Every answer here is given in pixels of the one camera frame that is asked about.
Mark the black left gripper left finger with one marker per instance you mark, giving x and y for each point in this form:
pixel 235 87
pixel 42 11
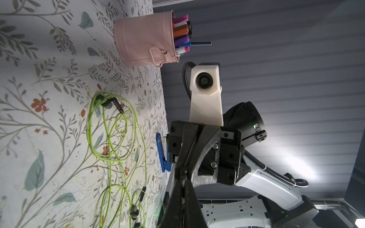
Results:
pixel 173 216

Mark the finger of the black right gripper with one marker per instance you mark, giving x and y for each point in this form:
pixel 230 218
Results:
pixel 209 139
pixel 188 162

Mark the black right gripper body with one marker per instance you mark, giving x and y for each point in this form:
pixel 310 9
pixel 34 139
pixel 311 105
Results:
pixel 229 155

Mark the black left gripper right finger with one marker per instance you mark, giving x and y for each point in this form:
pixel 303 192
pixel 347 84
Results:
pixel 193 217

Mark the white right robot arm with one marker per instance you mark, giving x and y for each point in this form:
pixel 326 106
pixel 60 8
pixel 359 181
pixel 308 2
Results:
pixel 278 204

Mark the colourful markers in bucket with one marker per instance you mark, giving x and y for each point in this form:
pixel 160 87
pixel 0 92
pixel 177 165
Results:
pixel 183 35

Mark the pink pen bucket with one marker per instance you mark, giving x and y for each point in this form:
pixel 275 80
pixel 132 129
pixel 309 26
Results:
pixel 146 40

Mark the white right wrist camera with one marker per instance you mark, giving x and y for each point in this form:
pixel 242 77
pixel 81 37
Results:
pixel 206 104

